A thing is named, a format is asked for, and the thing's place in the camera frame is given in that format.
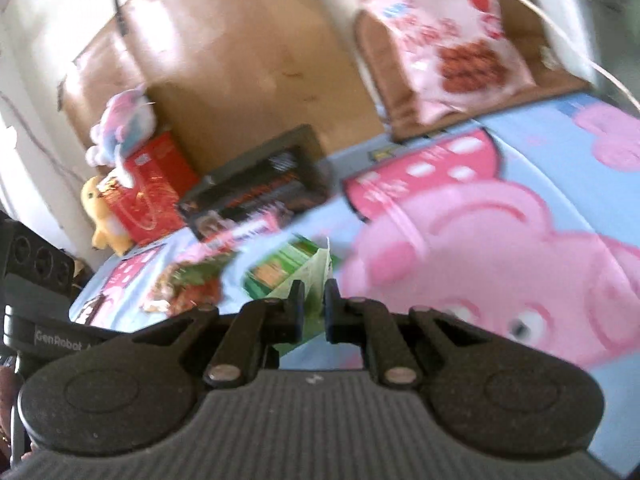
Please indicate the blue cartoon pig bedsheet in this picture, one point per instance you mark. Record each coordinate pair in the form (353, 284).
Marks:
(520, 233)

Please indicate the red gift bag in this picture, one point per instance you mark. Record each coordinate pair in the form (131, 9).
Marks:
(162, 175)

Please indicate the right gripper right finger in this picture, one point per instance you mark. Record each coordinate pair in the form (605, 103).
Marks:
(369, 325)

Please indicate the dark chocolate bar wrapper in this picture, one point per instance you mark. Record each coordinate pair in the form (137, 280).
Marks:
(90, 310)

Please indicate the green pickle snack bag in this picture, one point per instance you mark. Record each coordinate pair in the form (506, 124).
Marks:
(202, 272)

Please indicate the dark green cracker pack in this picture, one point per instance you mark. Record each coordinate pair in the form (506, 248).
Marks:
(265, 276)

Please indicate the yellow duck plush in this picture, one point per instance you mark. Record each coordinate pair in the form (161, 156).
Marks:
(108, 230)

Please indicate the person's left hand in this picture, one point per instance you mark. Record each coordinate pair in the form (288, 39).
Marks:
(9, 386)

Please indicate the light green snack pack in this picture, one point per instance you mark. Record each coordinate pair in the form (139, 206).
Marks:
(313, 275)

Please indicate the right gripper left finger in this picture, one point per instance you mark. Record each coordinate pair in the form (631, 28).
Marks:
(251, 337)

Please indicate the red orange snack bag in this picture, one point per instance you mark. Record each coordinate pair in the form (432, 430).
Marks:
(170, 299)

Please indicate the large pink snack bag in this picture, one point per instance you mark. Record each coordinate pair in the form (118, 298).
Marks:
(432, 58)

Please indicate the brown wooden board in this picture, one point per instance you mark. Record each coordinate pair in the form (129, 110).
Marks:
(225, 75)

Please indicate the brown seat cushion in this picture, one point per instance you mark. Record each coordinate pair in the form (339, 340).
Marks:
(525, 30)

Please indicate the pink blue plush toy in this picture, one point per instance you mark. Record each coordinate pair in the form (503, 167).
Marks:
(127, 123)

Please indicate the black sheep print box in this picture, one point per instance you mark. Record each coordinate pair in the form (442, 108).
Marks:
(281, 174)

